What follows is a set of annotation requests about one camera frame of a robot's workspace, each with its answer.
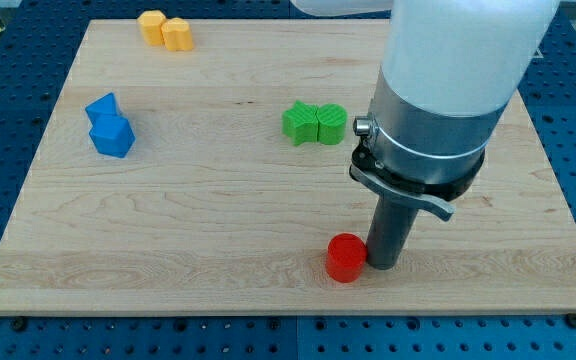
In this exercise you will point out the red cylinder block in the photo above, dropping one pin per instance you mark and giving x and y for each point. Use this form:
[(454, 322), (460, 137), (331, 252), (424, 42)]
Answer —
[(345, 258)]

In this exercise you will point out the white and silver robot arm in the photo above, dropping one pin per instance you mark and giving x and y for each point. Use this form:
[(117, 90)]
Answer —
[(448, 71)]

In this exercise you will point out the green star block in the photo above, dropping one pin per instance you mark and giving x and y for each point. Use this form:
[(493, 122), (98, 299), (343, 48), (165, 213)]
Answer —
[(300, 123)]

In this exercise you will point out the green cylinder block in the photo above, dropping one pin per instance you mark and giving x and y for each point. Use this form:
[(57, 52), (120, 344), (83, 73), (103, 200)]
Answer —
[(332, 120)]

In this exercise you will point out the wooden board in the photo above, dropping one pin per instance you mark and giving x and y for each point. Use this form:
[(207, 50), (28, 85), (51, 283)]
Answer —
[(214, 212)]

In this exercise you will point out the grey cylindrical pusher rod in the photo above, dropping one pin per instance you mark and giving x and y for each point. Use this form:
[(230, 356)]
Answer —
[(388, 232)]

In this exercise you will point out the black quick-release clamp with lever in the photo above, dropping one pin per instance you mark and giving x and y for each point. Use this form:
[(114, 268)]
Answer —
[(432, 198)]

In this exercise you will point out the blue cube block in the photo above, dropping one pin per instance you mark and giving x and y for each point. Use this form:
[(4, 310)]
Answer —
[(112, 135)]

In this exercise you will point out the yellow heart block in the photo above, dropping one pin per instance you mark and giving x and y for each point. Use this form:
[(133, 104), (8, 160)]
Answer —
[(177, 35)]

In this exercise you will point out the blue triangle block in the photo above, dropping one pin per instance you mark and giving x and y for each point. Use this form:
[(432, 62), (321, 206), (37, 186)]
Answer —
[(105, 105)]

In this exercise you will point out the yellow hexagon block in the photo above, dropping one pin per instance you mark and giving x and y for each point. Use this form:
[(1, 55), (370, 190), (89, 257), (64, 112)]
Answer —
[(150, 22)]

